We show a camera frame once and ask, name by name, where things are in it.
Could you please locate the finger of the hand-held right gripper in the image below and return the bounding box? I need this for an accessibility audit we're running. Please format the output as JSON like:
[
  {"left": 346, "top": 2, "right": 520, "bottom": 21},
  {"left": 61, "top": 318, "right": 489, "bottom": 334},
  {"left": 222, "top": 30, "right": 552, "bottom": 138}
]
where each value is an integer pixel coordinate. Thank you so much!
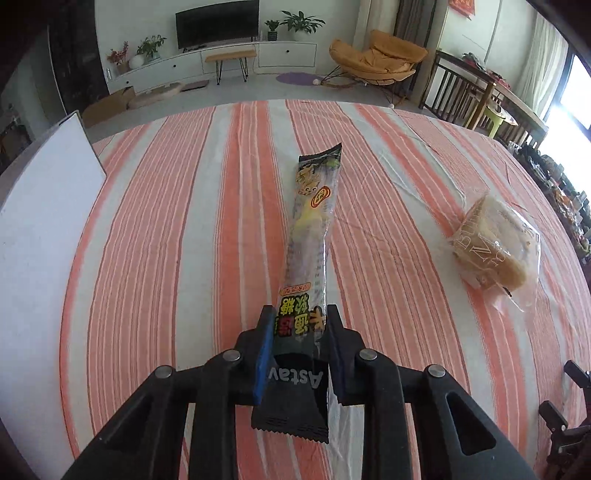
[
  {"left": 538, "top": 401, "right": 591, "bottom": 467},
  {"left": 562, "top": 359, "right": 591, "bottom": 386}
]

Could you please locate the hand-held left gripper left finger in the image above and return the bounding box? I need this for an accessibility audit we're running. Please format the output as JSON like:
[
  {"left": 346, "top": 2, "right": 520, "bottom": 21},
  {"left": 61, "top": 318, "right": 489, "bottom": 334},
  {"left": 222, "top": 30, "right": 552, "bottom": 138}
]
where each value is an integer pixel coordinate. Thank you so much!
[{"left": 62, "top": 305, "right": 278, "bottom": 480}]

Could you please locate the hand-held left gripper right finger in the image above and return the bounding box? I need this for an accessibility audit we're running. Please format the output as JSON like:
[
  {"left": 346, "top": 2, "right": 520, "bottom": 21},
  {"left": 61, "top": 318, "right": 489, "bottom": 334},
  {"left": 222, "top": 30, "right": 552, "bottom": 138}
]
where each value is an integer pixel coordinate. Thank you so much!
[{"left": 325, "top": 305, "right": 539, "bottom": 480}]

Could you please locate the long black candy packet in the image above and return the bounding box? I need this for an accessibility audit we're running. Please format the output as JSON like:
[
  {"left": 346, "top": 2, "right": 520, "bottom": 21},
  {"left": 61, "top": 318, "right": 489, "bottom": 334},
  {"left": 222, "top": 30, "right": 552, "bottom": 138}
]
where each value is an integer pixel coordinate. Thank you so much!
[{"left": 250, "top": 142, "right": 343, "bottom": 445}]

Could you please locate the bread in clear bag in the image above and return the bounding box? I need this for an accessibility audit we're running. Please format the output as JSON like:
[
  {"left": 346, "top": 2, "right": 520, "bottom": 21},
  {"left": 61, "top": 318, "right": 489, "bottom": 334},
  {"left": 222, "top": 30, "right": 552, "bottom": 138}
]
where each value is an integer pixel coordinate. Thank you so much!
[{"left": 445, "top": 191, "right": 542, "bottom": 312}]

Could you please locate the white board panel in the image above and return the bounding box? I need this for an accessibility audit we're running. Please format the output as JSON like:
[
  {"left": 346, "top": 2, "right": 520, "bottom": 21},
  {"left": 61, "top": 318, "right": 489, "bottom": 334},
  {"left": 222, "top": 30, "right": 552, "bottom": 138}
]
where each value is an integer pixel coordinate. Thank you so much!
[{"left": 0, "top": 110, "right": 108, "bottom": 467}]

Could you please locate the green stool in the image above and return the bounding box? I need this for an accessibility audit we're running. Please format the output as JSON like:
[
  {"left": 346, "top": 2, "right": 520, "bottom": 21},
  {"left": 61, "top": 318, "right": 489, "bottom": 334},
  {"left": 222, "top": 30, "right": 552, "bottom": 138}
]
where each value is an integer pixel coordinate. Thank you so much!
[{"left": 487, "top": 104, "right": 520, "bottom": 139}]

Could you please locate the wooden dining table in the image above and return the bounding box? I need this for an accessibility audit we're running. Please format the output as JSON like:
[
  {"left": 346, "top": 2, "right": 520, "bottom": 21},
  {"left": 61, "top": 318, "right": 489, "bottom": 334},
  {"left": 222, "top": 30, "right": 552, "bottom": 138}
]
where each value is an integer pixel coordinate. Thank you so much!
[{"left": 462, "top": 65, "right": 550, "bottom": 148}]

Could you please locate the purple round rug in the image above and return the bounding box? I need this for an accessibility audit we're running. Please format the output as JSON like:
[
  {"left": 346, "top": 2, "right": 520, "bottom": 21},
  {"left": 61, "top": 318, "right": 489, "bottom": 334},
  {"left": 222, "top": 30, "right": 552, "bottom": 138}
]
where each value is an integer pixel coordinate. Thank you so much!
[{"left": 276, "top": 71, "right": 331, "bottom": 88}]

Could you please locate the beige pet bed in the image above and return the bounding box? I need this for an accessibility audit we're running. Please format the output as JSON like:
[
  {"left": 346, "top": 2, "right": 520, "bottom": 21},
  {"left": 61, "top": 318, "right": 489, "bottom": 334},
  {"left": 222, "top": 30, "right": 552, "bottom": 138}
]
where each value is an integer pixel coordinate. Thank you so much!
[{"left": 128, "top": 82, "right": 182, "bottom": 109}]

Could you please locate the cardboard box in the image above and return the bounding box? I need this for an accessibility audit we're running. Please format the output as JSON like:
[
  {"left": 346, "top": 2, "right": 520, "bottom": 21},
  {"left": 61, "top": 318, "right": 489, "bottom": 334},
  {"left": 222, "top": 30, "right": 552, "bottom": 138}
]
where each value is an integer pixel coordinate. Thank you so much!
[{"left": 82, "top": 85, "right": 137, "bottom": 127}]

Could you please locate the dark wooden dining chair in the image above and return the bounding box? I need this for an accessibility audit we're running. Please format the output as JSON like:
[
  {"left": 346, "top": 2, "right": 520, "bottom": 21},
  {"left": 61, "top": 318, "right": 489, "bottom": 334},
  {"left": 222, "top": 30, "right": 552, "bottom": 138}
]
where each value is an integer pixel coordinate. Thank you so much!
[{"left": 419, "top": 50, "right": 497, "bottom": 134}]

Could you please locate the white sheer curtain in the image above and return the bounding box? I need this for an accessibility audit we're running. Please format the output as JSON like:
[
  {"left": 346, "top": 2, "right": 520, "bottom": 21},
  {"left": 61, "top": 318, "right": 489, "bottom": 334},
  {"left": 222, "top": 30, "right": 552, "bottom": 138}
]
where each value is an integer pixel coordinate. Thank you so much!
[{"left": 515, "top": 23, "right": 571, "bottom": 121}]

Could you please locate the white television cabinet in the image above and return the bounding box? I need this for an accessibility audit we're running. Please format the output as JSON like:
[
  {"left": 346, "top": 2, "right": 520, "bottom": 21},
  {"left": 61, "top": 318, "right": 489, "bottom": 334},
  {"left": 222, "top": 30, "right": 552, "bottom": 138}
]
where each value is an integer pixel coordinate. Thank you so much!
[{"left": 107, "top": 41, "right": 318, "bottom": 95}]

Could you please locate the wooden bench with black legs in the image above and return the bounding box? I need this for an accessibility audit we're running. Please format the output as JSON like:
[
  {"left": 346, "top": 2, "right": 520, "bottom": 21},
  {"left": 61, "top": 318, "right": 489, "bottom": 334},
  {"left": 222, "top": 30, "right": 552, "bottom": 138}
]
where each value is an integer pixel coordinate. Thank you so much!
[{"left": 204, "top": 48, "right": 257, "bottom": 86}]

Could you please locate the orange lounge chair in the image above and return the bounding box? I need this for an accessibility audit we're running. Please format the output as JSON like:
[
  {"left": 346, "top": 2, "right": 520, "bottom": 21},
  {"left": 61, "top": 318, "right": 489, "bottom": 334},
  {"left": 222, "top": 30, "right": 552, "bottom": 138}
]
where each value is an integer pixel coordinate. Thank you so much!
[{"left": 329, "top": 30, "right": 429, "bottom": 100}]

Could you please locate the leafy green potted plant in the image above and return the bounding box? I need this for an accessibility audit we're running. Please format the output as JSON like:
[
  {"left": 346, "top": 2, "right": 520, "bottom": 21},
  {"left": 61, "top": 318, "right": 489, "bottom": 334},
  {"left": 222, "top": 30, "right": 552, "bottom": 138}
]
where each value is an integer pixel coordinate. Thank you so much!
[{"left": 136, "top": 34, "right": 167, "bottom": 63}]

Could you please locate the large plant in white pot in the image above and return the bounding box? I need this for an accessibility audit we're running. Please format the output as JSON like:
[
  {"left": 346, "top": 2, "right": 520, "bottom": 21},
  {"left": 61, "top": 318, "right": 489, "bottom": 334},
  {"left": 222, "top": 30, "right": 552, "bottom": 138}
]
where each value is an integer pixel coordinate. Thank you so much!
[{"left": 280, "top": 10, "right": 326, "bottom": 43}]

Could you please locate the red flower plant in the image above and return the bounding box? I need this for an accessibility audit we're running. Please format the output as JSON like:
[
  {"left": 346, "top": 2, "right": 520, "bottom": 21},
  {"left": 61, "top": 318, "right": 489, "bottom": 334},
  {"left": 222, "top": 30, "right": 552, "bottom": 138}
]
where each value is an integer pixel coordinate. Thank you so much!
[{"left": 107, "top": 41, "right": 130, "bottom": 75}]

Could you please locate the black television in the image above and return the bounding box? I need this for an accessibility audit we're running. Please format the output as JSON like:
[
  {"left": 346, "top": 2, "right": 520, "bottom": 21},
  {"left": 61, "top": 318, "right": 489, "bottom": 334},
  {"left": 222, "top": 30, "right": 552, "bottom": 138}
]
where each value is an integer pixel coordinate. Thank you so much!
[{"left": 175, "top": 0, "right": 260, "bottom": 49}]

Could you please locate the grey curtain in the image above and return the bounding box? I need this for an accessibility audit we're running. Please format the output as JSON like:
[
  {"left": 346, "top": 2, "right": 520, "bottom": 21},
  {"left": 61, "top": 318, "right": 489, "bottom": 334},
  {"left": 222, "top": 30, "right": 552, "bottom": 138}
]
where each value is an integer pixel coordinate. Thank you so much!
[{"left": 392, "top": 0, "right": 444, "bottom": 47}]

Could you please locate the black display shelf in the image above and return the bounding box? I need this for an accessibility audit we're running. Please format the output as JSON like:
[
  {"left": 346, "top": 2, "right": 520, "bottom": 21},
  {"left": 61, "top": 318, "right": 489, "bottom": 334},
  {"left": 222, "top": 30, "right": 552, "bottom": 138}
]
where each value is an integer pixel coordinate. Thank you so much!
[{"left": 48, "top": 0, "right": 112, "bottom": 114}]

